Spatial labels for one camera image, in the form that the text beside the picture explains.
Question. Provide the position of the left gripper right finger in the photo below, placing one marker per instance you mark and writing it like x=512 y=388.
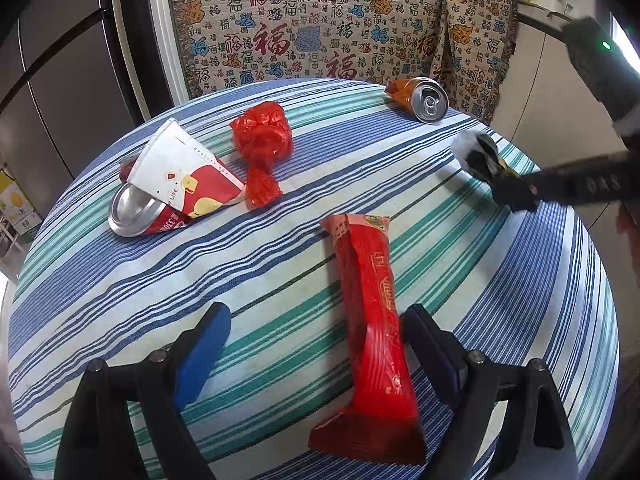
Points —
x=534 y=441

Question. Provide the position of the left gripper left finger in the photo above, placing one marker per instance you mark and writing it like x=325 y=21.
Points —
x=98 y=440

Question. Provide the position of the white lower kitchen cabinets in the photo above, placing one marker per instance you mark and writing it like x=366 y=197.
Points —
x=544 y=108

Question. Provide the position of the person's right hand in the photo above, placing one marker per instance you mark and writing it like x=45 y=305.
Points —
x=625 y=225

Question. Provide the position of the black gold foil wrapper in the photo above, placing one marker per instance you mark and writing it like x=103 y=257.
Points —
x=478 y=155

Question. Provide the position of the long red snack wrapper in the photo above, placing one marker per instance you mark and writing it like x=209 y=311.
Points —
x=381 y=424

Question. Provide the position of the crushed orange soda can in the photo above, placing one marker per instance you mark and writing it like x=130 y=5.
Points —
x=424 y=98

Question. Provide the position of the floral patterned side cloth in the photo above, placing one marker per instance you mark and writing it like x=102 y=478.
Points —
x=472 y=52

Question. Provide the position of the yellow cardboard box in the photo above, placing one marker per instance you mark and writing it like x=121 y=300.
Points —
x=16 y=207

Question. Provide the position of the red white paper cup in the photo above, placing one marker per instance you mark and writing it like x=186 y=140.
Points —
x=173 y=181

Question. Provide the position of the floral patterned cabinet cloth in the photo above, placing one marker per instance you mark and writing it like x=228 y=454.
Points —
x=231 y=43

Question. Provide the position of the striped blue tablecloth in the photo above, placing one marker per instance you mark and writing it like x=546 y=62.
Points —
x=515 y=286

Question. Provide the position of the grey double-door refrigerator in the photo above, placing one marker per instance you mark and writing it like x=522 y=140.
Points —
x=66 y=95

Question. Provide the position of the red crumpled plastic bag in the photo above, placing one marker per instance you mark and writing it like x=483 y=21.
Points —
x=263 y=137

